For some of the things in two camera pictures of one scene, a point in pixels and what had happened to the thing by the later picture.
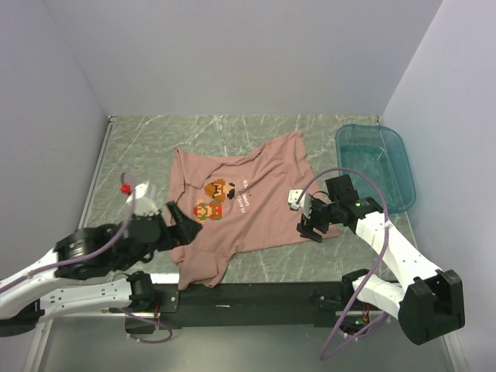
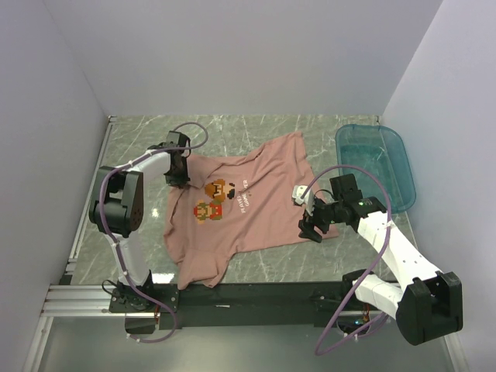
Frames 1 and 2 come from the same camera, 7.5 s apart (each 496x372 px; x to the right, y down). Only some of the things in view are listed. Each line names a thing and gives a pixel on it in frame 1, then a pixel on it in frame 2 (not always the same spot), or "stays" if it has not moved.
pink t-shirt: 239,201 stays
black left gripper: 181,233 → 180,181
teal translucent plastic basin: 381,152 stays
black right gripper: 306,230 stays
